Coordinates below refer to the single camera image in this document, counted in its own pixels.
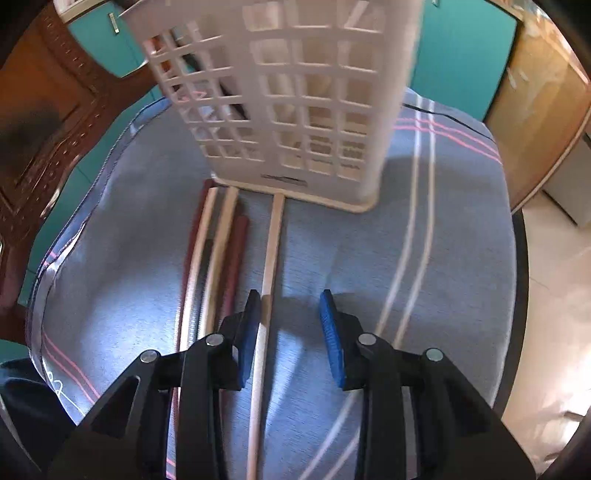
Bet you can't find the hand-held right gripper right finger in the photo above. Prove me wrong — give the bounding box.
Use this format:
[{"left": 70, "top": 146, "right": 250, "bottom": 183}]
[{"left": 320, "top": 290, "right": 539, "bottom": 480}]

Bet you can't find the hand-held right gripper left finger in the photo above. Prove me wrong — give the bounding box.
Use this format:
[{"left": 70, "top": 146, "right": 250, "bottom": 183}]
[{"left": 48, "top": 290, "right": 260, "bottom": 480}]

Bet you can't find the reddish brown chopstick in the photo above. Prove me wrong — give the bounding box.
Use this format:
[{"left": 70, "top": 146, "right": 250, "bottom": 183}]
[
  {"left": 217, "top": 215, "right": 250, "bottom": 324},
  {"left": 179, "top": 179, "right": 217, "bottom": 319}
]

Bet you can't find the light wooden chopstick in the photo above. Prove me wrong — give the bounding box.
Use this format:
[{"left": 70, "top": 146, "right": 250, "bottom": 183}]
[
  {"left": 172, "top": 187, "right": 220, "bottom": 356},
  {"left": 245, "top": 194, "right": 286, "bottom": 480},
  {"left": 201, "top": 187, "right": 240, "bottom": 340}
]

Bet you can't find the white plastic utensil basket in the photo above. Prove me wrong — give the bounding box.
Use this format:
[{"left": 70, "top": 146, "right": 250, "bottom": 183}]
[{"left": 119, "top": 0, "right": 426, "bottom": 213}]

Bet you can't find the blue striped tablecloth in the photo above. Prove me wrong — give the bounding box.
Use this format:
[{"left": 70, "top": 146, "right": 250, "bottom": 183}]
[{"left": 25, "top": 88, "right": 518, "bottom": 480}]

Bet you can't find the carved dark wooden chair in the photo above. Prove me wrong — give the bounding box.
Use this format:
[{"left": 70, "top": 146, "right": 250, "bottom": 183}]
[{"left": 0, "top": 9, "right": 112, "bottom": 342}]

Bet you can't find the light wooden panel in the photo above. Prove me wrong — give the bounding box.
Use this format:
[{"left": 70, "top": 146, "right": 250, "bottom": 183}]
[{"left": 485, "top": 9, "right": 591, "bottom": 213}]

